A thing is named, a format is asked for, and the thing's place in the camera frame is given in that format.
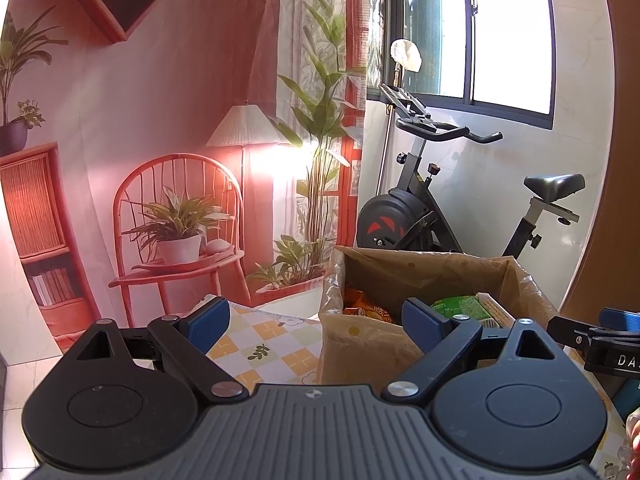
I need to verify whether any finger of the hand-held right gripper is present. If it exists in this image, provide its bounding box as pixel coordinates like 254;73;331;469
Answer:
546;314;601;350
599;307;640;335

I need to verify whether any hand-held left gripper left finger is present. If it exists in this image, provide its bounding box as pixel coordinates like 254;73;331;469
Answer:
62;296;251;403

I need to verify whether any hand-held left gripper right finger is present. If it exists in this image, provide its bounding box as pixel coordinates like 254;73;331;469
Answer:
382;298;568;406

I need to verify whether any green snack packet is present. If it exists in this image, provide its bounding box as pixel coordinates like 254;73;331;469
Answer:
430;295;483;318

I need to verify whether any orange snack packet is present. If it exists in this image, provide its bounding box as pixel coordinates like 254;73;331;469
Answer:
342;285;401;325

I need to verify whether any cardboard box with plastic liner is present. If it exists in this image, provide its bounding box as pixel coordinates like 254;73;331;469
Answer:
318;245;561;386

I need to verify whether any beige snack box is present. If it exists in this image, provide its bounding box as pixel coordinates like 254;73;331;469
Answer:
475;292;516;328

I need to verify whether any person's right hand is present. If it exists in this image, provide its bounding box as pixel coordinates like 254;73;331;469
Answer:
625;406;640;480

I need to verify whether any checkered flower tablecloth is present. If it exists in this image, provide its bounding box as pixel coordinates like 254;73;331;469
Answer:
205;300;633;480

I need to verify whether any black exercise bike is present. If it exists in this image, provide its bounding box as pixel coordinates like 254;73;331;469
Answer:
356;85;586;261

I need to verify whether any brown wooden door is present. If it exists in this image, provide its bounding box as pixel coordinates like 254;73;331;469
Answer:
560;0;640;321

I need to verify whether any white mop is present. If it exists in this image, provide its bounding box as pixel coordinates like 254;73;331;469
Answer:
382;39;423;201

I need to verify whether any dark framed window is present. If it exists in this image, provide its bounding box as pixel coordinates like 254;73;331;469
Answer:
367;0;556;131

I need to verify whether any printed wall backdrop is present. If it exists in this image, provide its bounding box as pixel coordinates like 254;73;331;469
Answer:
0;0;368;356

